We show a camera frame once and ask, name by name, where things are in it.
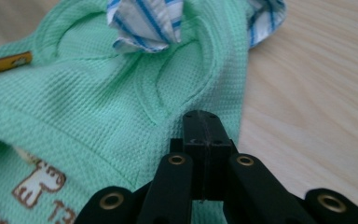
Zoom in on green garment with striped lining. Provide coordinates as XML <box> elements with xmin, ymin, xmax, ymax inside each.
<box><xmin>0</xmin><ymin>0</ymin><xmax>287</xmax><ymax>224</ymax></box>

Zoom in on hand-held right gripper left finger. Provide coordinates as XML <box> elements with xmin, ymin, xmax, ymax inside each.
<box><xmin>182</xmin><ymin>109</ymin><xmax>207</xmax><ymax>201</ymax></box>

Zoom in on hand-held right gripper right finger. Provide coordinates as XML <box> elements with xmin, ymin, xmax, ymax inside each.
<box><xmin>203</xmin><ymin>110</ymin><xmax>233</xmax><ymax>201</ymax></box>

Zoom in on yellow brown stick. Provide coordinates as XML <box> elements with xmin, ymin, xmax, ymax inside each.
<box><xmin>0</xmin><ymin>50</ymin><xmax>34</xmax><ymax>77</ymax></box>

